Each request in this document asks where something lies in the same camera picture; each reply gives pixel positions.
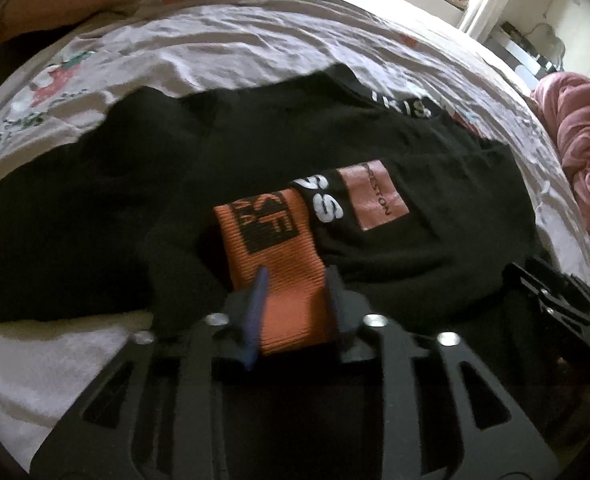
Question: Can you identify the white shelf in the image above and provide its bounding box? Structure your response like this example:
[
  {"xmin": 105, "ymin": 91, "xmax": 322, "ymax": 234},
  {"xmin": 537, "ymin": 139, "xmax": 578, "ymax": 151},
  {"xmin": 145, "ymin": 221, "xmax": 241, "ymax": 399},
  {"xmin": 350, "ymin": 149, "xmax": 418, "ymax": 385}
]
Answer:
[{"xmin": 490, "ymin": 20, "xmax": 570, "ymax": 78}]

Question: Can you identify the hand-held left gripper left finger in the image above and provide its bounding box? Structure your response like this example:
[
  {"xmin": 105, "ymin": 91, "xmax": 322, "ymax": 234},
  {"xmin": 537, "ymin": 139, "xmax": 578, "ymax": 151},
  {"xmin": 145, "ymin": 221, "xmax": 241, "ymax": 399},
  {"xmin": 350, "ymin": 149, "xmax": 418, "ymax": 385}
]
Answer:
[{"xmin": 30, "ymin": 267, "xmax": 272, "ymax": 480}]

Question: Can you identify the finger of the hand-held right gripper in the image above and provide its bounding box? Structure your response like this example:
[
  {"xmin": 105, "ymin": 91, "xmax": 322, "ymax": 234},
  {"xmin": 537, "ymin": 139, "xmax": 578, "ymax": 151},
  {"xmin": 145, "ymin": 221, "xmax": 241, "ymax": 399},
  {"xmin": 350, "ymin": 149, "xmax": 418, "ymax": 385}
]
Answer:
[{"xmin": 505, "ymin": 255, "xmax": 590, "ymax": 330}]

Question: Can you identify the pink blanket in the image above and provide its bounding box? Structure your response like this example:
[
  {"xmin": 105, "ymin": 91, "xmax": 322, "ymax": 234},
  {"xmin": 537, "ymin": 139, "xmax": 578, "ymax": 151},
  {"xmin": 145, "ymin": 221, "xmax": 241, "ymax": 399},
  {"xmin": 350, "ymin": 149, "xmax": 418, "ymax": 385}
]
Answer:
[{"xmin": 530, "ymin": 72, "xmax": 590, "ymax": 271}]

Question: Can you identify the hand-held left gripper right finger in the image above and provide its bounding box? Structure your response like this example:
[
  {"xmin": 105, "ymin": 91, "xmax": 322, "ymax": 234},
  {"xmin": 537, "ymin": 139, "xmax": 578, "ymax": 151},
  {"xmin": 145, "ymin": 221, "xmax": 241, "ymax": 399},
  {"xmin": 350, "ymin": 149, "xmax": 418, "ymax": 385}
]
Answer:
[{"xmin": 324, "ymin": 265, "xmax": 562, "ymax": 480}]

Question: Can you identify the printed bed sheet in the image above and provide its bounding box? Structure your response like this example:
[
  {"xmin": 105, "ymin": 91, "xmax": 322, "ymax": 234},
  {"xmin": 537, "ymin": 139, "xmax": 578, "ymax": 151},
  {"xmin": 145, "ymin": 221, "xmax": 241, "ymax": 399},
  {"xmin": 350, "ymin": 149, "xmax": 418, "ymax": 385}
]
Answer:
[{"xmin": 0, "ymin": 0, "xmax": 590, "ymax": 466}]

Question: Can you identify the black garment with orange waistband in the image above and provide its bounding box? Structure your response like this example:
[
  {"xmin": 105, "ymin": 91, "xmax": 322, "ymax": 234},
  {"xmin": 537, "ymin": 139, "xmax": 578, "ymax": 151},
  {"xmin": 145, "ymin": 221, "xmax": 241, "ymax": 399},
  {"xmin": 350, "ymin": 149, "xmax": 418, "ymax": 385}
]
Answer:
[{"xmin": 0, "ymin": 62, "xmax": 556, "ymax": 361}]

